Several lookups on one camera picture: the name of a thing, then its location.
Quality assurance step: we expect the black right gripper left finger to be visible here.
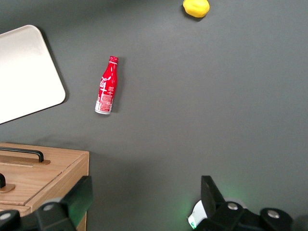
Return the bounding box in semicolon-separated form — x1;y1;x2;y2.
36;175;94;231

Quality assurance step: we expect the red soda can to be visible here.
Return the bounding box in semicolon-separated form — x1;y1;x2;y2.
94;55;119;115

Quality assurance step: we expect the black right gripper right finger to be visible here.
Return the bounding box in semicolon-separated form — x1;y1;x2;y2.
201;175;248;231

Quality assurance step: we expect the wooden drawer front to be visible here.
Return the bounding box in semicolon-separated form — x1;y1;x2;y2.
0;143;88;172
0;163;67;205

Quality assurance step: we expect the beige rectangular tray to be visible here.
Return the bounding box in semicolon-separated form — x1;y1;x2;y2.
0;25;66;125

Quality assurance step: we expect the wooden drawer cabinet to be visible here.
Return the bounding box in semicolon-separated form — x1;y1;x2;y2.
0;141;90;231

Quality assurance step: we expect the yellow lemon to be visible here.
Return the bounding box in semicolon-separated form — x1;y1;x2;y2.
182;0;210;18

